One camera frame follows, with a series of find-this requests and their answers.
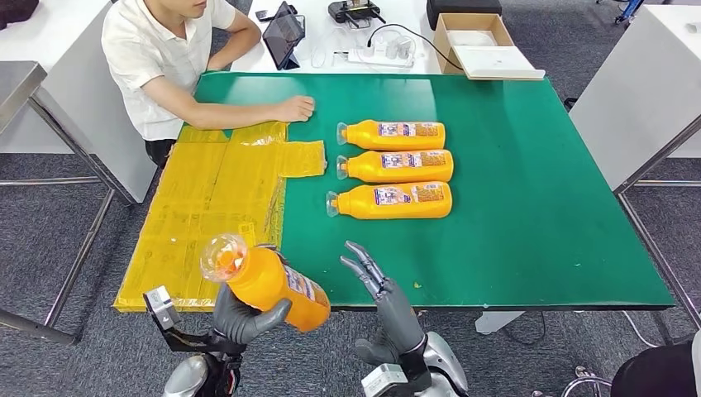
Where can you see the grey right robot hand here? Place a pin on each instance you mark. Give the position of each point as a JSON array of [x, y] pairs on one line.
[[397, 318]]

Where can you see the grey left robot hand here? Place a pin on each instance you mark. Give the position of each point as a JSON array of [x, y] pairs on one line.
[[241, 326]]

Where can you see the person's right hand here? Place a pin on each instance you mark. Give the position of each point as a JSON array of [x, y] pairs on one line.
[[296, 108]]

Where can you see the orange plastic bottle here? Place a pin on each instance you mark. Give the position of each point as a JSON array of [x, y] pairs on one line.
[[263, 285], [372, 174], [361, 140], [378, 211]]

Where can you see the person's left forearm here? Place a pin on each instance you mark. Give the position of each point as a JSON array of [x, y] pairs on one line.
[[241, 41]]

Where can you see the person's right forearm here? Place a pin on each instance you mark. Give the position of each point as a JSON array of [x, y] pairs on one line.
[[235, 115]]

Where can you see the black tablet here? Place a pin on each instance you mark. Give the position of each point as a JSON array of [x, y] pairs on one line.
[[282, 35]]

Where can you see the white power strip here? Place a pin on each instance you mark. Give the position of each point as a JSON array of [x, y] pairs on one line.
[[378, 59]]

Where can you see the black phone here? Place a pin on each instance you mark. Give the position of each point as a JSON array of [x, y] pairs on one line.
[[263, 15]]

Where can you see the white table foot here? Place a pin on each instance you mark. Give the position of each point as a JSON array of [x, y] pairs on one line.
[[498, 322]]

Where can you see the black remote controller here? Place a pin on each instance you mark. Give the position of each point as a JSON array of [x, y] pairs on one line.
[[353, 11]]

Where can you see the yellow taped cardboard sheet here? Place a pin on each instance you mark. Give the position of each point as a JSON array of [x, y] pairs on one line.
[[191, 219]]

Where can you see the white power adapter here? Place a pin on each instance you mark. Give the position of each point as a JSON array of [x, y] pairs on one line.
[[398, 49]]

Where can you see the white desk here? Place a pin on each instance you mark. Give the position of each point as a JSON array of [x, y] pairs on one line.
[[635, 98], [416, 16], [93, 126]]

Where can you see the brown cardboard box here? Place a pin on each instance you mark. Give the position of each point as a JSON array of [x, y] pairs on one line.
[[441, 49]]

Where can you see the person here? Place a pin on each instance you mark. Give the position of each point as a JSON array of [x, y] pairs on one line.
[[148, 55]]

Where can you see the chrome chair base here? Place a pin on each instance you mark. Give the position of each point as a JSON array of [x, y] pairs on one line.
[[582, 374]]

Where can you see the black case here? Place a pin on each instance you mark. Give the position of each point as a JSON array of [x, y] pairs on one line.
[[463, 8]]

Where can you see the green table mat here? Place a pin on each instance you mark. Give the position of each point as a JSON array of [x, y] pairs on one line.
[[547, 192]]

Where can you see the white box lid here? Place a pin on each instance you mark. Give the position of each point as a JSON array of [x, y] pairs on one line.
[[493, 63]]

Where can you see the black chair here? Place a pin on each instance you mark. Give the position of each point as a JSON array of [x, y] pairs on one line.
[[651, 375]]

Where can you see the steel table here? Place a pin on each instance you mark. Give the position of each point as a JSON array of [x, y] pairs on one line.
[[16, 82]]

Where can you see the black bag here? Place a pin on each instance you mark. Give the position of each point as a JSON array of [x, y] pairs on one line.
[[16, 11]]

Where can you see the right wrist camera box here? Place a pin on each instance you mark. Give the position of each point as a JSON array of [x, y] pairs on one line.
[[383, 381]]

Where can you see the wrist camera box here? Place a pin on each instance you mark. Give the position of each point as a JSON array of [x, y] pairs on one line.
[[161, 307], [383, 381]]

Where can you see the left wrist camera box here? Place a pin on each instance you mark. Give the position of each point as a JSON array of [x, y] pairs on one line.
[[161, 307]]

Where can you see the steel table frame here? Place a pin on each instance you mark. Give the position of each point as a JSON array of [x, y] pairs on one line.
[[657, 156]]

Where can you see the blue metal frame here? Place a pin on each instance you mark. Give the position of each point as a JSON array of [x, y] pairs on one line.
[[630, 11]]

